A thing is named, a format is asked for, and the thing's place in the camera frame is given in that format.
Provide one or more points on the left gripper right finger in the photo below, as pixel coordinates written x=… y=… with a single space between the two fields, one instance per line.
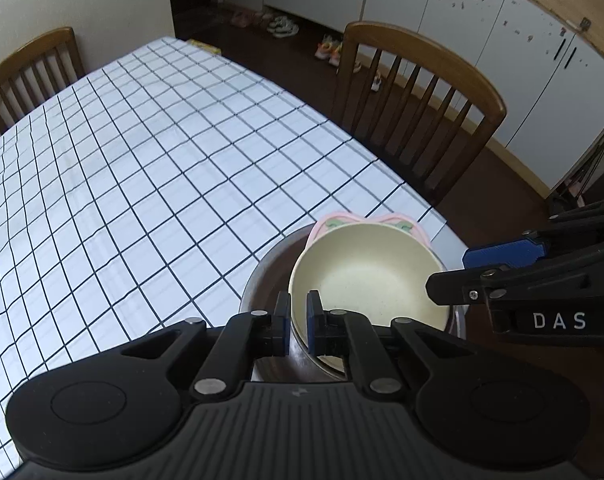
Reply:
x=371 y=355

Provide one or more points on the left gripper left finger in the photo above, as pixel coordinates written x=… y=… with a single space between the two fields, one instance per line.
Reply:
x=247 y=337

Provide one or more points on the cream round bowl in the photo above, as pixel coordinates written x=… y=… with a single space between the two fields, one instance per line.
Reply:
x=372 y=274

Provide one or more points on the checkered white tablecloth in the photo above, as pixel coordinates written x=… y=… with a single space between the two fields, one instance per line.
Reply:
x=148 y=191

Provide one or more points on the wooden chair at right side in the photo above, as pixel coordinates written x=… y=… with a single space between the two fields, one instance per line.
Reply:
x=418 y=106

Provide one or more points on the pair of shoes on floor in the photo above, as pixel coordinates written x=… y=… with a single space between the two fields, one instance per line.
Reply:
x=282 y=27

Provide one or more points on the wooden chair at far end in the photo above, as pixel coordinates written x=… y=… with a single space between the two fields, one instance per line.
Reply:
x=36 y=72

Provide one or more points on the white cabinet wall unit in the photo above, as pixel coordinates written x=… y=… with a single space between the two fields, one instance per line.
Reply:
x=544 y=57

